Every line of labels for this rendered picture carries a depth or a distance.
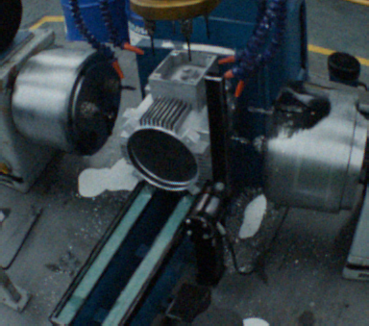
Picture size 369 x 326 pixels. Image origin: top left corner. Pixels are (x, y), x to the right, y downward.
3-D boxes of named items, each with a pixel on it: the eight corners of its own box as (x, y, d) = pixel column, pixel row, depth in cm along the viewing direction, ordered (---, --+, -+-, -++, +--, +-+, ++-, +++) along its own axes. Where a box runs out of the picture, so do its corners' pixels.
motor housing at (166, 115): (165, 128, 127) (157, 60, 115) (242, 143, 120) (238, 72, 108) (127, 184, 113) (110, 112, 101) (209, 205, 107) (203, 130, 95)
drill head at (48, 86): (38, 99, 145) (24, 31, 129) (142, 118, 132) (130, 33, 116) (-6, 151, 128) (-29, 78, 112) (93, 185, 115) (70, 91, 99)
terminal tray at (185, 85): (175, 76, 116) (172, 49, 111) (221, 84, 112) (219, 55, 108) (151, 107, 108) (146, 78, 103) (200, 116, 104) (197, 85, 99)
